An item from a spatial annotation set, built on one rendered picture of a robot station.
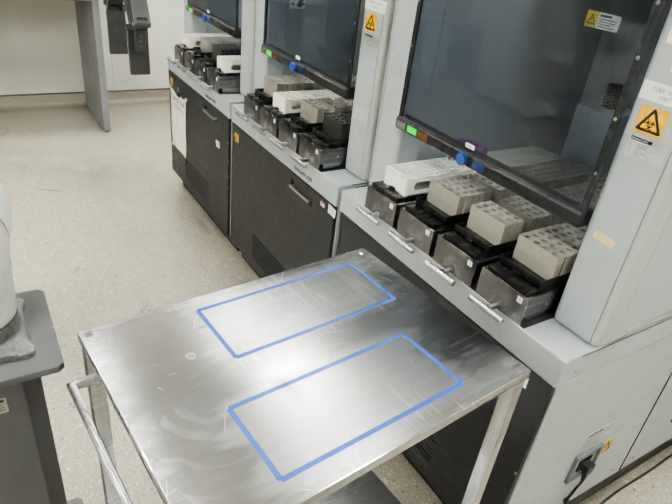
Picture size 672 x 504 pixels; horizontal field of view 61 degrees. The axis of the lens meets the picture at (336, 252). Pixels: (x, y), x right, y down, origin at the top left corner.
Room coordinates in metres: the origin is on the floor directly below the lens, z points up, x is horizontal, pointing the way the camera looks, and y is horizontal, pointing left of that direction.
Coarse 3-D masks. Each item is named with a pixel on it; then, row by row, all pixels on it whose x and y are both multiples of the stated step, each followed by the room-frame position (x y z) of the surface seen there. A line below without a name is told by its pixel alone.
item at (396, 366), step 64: (128, 320) 0.74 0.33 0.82; (192, 320) 0.76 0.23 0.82; (256, 320) 0.78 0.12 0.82; (320, 320) 0.81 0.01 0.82; (384, 320) 0.83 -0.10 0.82; (448, 320) 0.85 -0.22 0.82; (128, 384) 0.60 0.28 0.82; (192, 384) 0.61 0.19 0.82; (256, 384) 0.63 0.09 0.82; (320, 384) 0.65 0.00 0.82; (384, 384) 0.66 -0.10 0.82; (448, 384) 0.68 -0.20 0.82; (512, 384) 0.71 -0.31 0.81; (192, 448) 0.50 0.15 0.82; (256, 448) 0.51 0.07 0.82; (320, 448) 0.53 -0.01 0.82; (384, 448) 0.54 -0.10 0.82
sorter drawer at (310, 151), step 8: (304, 136) 1.78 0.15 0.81; (312, 136) 1.77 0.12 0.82; (304, 144) 1.77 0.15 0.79; (312, 144) 1.73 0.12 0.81; (320, 144) 1.71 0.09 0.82; (328, 144) 1.72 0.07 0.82; (336, 144) 1.73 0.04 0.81; (344, 144) 1.75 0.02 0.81; (304, 152) 1.76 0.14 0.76; (312, 152) 1.72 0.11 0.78; (320, 152) 1.69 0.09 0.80; (328, 152) 1.70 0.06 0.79; (336, 152) 1.72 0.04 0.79; (344, 152) 1.74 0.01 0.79; (296, 160) 1.72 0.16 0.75; (304, 160) 1.73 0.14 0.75; (312, 160) 1.72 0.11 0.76; (320, 160) 1.69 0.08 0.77; (328, 160) 1.71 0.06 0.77; (336, 160) 1.72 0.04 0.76; (344, 160) 1.74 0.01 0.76; (304, 168) 1.68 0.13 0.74
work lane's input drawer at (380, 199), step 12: (372, 192) 1.44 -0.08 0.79; (384, 192) 1.41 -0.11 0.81; (396, 192) 1.41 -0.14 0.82; (372, 204) 1.44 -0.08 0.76; (384, 204) 1.40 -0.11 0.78; (396, 204) 1.36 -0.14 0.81; (408, 204) 1.38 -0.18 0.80; (372, 216) 1.38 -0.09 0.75; (384, 216) 1.39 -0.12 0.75; (396, 216) 1.36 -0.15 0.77
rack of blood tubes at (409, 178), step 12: (396, 168) 1.47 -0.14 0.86; (408, 168) 1.49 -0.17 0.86; (420, 168) 1.49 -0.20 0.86; (432, 168) 1.49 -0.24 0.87; (444, 168) 1.51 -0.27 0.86; (456, 168) 1.52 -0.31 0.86; (468, 168) 1.53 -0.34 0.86; (384, 180) 1.47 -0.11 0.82; (396, 180) 1.43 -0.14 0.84; (408, 180) 1.39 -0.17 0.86; (420, 180) 1.42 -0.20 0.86; (408, 192) 1.40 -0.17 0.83; (420, 192) 1.42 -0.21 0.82
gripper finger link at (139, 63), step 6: (132, 30) 0.89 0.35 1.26; (132, 36) 0.89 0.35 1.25; (132, 42) 0.89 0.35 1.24; (132, 48) 0.89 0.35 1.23; (132, 54) 0.89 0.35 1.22; (138, 54) 0.89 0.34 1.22; (144, 54) 0.90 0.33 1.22; (132, 60) 0.89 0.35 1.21; (138, 60) 0.89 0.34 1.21; (144, 60) 0.90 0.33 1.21; (132, 66) 0.89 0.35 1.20; (138, 66) 0.89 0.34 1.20; (144, 66) 0.90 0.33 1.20; (132, 72) 0.88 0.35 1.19; (138, 72) 0.89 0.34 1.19; (144, 72) 0.90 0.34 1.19
